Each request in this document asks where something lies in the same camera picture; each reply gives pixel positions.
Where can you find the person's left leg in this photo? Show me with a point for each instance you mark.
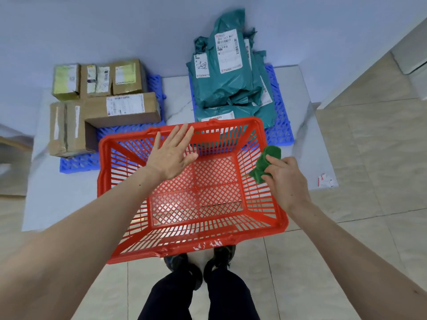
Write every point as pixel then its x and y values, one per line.
pixel 166 299

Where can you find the person's black shoe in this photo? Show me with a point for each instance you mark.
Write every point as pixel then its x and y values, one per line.
pixel 178 263
pixel 221 258

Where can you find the person's right forearm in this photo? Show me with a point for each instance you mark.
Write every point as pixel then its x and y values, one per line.
pixel 360 256

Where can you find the green cloth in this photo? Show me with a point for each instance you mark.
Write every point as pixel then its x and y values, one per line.
pixel 263 163

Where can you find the blue plastic pallet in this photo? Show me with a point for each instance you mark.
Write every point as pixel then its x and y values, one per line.
pixel 283 129
pixel 76 164

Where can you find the taped brown cardboard box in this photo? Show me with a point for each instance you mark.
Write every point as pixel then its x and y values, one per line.
pixel 83 94

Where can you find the small cardboard box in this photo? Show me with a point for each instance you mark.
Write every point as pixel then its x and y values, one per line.
pixel 140 79

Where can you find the person's left forearm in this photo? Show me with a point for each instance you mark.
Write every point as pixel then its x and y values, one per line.
pixel 66 246

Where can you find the person's black right shoe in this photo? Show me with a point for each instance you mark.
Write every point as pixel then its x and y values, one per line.
pixel 221 258

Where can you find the large taped cardboard box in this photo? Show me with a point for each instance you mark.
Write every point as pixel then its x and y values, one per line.
pixel 66 143

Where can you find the person's left hand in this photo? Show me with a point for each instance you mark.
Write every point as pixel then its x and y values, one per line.
pixel 170 159

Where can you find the handwritten label teal mailer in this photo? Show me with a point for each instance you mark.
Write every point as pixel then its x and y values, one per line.
pixel 196 86

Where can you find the person's right leg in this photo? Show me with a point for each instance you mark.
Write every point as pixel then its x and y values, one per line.
pixel 230 299

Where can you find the white cabinet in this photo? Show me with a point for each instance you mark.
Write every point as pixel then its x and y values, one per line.
pixel 412 53

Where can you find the person's leg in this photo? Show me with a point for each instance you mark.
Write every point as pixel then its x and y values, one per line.
pixel 166 299
pixel 230 299

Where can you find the person's right hand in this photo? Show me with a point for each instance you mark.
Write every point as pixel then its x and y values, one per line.
pixel 290 186

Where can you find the yellow label cardboard box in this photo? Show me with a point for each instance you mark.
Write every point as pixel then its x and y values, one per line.
pixel 65 95

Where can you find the long cardboard box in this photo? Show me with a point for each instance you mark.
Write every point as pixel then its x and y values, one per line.
pixel 96 113

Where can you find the red plastic basket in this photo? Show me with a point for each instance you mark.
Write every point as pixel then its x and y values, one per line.
pixel 233 124

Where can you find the person's black left shoe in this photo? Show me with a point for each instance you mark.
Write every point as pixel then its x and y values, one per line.
pixel 178 263

